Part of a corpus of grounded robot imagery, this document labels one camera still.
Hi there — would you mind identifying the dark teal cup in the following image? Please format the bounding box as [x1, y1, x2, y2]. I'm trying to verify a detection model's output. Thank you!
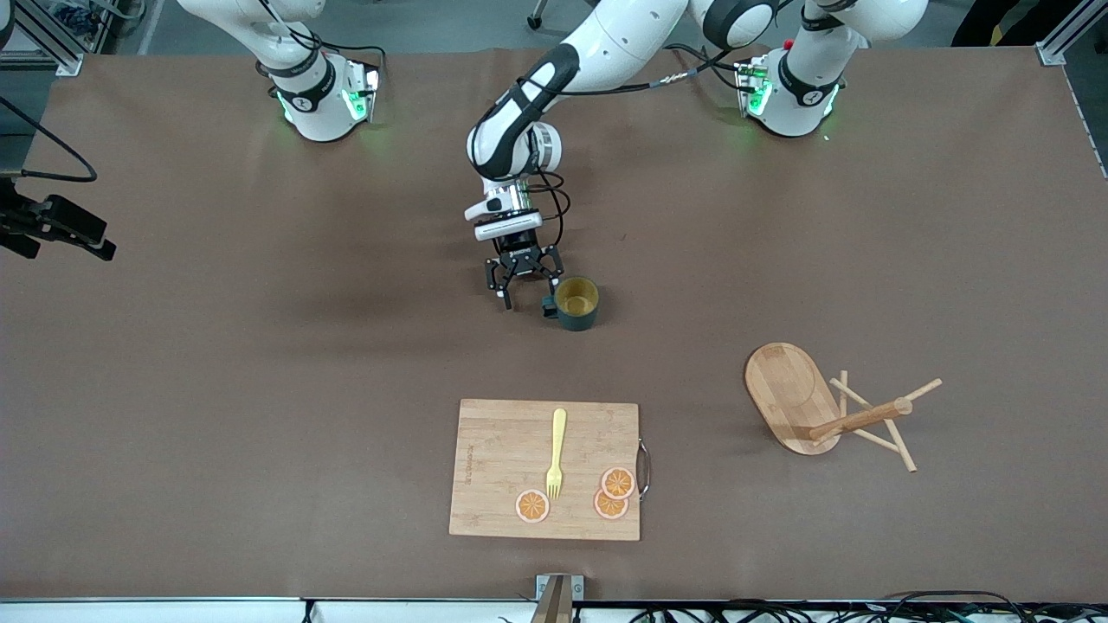
[543, 275, 600, 331]

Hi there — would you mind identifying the wooden cup rack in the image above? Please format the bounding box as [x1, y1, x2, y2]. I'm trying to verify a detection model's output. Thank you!
[744, 342, 943, 473]

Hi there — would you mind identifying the yellow plastic fork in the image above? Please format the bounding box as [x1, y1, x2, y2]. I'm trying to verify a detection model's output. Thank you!
[545, 408, 568, 501]

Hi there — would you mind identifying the bamboo cutting board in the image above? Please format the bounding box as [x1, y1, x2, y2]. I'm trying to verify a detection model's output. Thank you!
[448, 398, 652, 543]

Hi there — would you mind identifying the office chair base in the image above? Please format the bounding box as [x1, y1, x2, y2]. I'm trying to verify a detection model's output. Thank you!
[526, 0, 607, 35]

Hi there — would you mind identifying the brown table mat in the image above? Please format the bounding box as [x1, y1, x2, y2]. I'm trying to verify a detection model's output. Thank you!
[0, 45, 1108, 602]

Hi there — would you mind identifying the aluminium frame profile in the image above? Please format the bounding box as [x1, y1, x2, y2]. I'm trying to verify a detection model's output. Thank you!
[1034, 0, 1108, 66]
[0, 0, 83, 74]

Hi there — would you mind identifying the black base cable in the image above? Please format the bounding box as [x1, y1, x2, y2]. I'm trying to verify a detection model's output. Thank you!
[260, 0, 388, 96]
[667, 43, 754, 92]

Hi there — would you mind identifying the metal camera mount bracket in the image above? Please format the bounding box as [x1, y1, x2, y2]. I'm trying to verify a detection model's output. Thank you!
[535, 574, 585, 623]

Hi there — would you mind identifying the black cable bundle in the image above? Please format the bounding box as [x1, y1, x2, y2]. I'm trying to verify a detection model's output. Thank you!
[632, 591, 1108, 623]

